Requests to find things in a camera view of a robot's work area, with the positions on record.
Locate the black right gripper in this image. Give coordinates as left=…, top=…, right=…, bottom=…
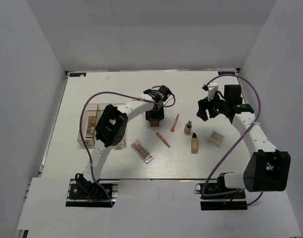
left=197, top=90, right=229, bottom=121

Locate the pink blush palette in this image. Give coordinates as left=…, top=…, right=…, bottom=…
left=151, top=119, right=159, bottom=127

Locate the mauve eyeshadow palette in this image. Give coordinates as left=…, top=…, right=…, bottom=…
left=131, top=140, right=154, bottom=164

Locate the brown eyeshadow palette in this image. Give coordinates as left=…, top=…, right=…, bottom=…
left=85, top=116, right=97, bottom=138

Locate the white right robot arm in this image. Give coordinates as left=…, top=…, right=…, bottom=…
left=197, top=82, right=291, bottom=198

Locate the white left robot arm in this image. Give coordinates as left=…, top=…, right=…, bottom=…
left=75, top=85, right=176, bottom=198

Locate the orange makeup brush upper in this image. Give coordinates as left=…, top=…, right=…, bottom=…
left=170, top=114, right=179, bottom=132

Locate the small foundation bottle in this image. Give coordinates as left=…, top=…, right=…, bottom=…
left=184, top=121, right=192, bottom=134

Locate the pastel square eyeshadow palette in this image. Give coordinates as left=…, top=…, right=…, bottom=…
left=208, top=130, right=225, bottom=147

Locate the tall foundation bottle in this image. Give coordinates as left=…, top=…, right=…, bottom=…
left=191, top=133, right=199, bottom=154

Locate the right clear organizer bin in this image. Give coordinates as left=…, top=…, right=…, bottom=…
left=112, top=103, right=127, bottom=146

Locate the clear organizer bin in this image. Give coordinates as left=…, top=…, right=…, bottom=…
left=97, top=103, right=110, bottom=118
left=112, top=103, right=127, bottom=146
left=82, top=104, right=98, bottom=147

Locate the middle clear organizer bin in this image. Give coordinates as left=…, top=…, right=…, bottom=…
left=97, top=103, right=110, bottom=118

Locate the left clear organizer bin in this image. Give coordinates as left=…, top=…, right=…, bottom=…
left=82, top=104, right=98, bottom=147

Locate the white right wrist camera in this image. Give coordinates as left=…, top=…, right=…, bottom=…
left=202, top=80, right=218, bottom=101

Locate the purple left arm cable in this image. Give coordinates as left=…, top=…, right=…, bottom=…
left=78, top=85, right=176, bottom=208

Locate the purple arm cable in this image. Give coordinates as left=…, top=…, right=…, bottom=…
left=78, top=85, right=176, bottom=208
left=202, top=74, right=261, bottom=208

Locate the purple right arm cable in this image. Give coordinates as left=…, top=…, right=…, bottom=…
left=202, top=74, right=261, bottom=208

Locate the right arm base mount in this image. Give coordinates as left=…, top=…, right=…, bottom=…
left=195, top=183, right=248, bottom=211

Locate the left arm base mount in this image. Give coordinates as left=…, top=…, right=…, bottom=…
left=65, top=179, right=119, bottom=208

